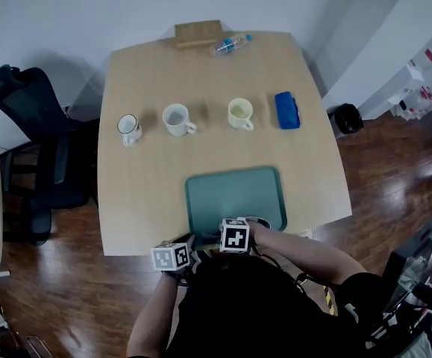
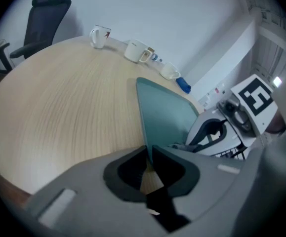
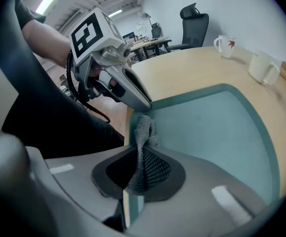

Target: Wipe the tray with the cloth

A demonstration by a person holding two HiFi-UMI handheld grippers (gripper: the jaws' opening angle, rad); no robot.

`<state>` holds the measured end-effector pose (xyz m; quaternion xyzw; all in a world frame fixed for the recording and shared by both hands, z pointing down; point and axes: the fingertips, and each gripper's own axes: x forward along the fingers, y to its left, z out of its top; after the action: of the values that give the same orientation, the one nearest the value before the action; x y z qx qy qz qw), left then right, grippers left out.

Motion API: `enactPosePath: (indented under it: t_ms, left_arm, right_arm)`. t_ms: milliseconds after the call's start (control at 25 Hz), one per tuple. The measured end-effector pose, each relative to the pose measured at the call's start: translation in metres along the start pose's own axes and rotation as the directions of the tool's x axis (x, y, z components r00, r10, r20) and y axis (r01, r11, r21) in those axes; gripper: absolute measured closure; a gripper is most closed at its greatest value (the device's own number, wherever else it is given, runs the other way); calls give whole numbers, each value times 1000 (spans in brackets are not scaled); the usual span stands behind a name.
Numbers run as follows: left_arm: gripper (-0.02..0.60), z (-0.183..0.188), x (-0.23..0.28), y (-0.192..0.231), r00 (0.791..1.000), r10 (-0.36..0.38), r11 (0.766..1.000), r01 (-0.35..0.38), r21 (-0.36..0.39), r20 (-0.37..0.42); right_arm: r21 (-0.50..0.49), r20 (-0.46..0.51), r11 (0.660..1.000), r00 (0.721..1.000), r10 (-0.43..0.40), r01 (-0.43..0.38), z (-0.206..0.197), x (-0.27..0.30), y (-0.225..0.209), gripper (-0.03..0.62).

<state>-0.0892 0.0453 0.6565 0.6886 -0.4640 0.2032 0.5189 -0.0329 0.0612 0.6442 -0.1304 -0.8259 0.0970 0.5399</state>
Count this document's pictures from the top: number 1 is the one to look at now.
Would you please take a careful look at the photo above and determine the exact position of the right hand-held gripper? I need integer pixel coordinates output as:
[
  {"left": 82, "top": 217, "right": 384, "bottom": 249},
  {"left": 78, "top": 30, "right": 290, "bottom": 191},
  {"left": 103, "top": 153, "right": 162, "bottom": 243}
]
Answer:
[{"left": 199, "top": 216, "right": 272, "bottom": 256}]

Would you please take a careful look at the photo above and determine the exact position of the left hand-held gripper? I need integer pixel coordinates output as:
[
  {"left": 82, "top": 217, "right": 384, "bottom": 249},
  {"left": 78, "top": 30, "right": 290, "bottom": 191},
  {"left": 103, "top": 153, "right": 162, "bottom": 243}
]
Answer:
[{"left": 150, "top": 233, "right": 203, "bottom": 286}]

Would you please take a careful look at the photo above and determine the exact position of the green plastic tray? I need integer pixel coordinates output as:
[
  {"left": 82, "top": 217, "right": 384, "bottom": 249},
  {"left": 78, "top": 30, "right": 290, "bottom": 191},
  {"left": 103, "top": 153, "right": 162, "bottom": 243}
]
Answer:
[{"left": 184, "top": 165, "right": 289, "bottom": 246}]

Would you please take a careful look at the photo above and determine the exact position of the blue cloth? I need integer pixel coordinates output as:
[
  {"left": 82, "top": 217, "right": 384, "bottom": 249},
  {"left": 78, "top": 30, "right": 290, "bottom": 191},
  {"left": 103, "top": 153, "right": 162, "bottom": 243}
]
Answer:
[{"left": 274, "top": 91, "right": 301, "bottom": 130}]

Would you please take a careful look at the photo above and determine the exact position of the person's left forearm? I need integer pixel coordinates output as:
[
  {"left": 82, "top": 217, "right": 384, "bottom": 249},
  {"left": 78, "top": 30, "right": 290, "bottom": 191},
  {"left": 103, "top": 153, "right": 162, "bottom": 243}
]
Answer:
[{"left": 126, "top": 270, "right": 182, "bottom": 358}]

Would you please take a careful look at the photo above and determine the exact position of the person's right forearm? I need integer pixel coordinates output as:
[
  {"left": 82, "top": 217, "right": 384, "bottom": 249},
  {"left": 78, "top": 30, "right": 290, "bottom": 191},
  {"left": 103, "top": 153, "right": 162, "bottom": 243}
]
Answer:
[{"left": 248, "top": 222, "right": 369, "bottom": 286}]

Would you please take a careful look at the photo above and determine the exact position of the person's black shirt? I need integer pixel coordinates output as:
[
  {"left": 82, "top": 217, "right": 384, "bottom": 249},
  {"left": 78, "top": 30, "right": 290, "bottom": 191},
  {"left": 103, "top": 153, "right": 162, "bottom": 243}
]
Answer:
[{"left": 166, "top": 251, "right": 432, "bottom": 358}]

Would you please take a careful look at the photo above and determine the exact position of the pale yellow mug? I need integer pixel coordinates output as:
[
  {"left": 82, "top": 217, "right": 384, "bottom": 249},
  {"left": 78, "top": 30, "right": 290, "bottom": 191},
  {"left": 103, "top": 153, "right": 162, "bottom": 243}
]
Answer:
[{"left": 227, "top": 97, "right": 255, "bottom": 132}]

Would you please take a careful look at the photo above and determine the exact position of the white mug with dark rim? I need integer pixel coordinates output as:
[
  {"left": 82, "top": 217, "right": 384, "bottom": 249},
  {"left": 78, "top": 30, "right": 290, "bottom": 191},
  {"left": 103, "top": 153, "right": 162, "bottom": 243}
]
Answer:
[{"left": 116, "top": 113, "right": 143, "bottom": 148}]

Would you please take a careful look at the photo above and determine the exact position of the black waste bin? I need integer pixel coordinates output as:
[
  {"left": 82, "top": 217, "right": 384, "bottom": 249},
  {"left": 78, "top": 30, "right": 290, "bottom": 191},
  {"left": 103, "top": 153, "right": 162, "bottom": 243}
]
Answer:
[{"left": 333, "top": 103, "right": 365, "bottom": 139}]

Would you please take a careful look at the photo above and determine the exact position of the black office chair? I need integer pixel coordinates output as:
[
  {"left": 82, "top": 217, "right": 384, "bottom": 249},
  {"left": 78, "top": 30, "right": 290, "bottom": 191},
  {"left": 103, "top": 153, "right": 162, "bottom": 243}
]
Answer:
[{"left": 0, "top": 63, "right": 100, "bottom": 246}]

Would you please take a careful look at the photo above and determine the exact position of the clear plastic water bottle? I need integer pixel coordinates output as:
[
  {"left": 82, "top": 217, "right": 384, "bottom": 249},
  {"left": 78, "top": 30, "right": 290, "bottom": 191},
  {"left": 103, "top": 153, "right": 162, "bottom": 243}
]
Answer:
[{"left": 209, "top": 34, "right": 254, "bottom": 57}]

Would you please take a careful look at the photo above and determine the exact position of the wooden block stand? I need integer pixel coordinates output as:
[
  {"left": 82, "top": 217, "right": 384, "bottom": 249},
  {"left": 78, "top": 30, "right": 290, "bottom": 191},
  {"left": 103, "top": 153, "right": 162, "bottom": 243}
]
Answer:
[{"left": 174, "top": 19, "right": 225, "bottom": 51}]

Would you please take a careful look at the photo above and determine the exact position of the white shelf unit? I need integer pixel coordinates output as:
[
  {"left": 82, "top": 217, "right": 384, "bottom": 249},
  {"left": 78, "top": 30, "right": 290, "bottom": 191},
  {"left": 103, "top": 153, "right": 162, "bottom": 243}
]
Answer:
[{"left": 320, "top": 0, "right": 432, "bottom": 121}]

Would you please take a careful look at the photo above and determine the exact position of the black cable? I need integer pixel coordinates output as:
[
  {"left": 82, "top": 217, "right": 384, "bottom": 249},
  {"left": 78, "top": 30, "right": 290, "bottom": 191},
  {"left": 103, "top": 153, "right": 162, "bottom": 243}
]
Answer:
[{"left": 251, "top": 236, "right": 327, "bottom": 294}]

